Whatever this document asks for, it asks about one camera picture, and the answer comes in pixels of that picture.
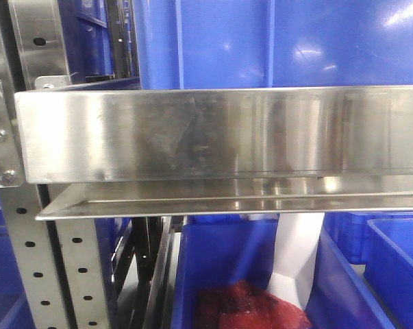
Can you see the large blue upper bin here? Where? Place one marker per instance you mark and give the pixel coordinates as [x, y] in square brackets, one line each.
[264, 44]

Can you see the red mesh bag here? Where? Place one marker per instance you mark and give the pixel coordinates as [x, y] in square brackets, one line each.
[244, 305]

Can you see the blue right bin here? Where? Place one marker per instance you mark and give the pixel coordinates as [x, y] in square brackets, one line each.
[389, 268]

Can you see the stainless steel shelf rail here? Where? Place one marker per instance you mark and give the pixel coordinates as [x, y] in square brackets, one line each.
[135, 153]

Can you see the perforated steel upright post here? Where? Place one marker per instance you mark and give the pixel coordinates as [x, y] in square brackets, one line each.
[65, 265]

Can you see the steel mounting bracket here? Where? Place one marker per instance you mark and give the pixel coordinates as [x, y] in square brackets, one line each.
[11, 171]

